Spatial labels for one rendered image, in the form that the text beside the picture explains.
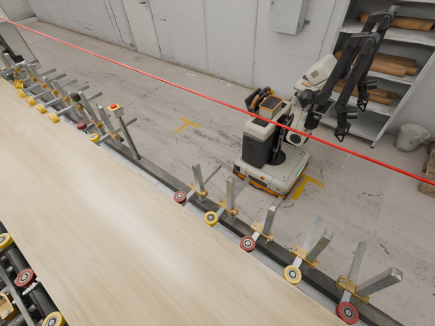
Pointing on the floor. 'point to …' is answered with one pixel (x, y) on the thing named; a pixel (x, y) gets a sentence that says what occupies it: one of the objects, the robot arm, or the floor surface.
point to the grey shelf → (375, 119)
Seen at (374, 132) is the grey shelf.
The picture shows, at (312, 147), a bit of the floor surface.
